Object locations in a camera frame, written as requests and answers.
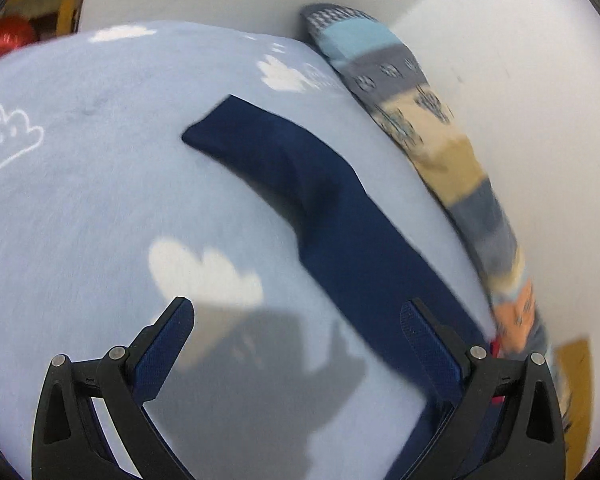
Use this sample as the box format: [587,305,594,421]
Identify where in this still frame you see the red object beside bed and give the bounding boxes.
[0,15,38,57]

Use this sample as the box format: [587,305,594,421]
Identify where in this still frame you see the navy work jacket red collar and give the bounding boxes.
[182,96,486,479]

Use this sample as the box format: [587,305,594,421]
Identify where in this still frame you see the light blue cloud bedsheet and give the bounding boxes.
[0,22,494,479]

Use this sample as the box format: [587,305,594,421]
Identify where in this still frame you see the colourful striped rolled quilt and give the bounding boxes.
[299,3,574,430]

